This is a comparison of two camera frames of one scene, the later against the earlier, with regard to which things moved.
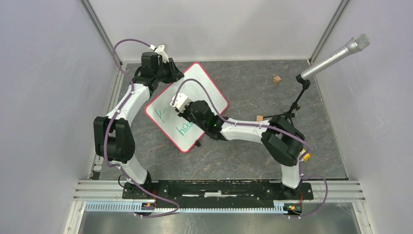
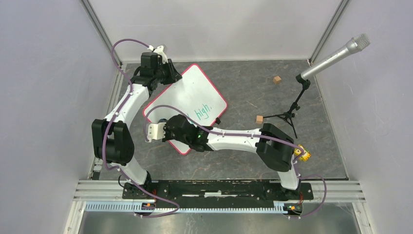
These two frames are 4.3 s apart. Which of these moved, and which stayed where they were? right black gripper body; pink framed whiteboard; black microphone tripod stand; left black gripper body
Moved: right black gripper body
Stayed: left black gripper body; pink framed whiteboard; black microphone tripod stand
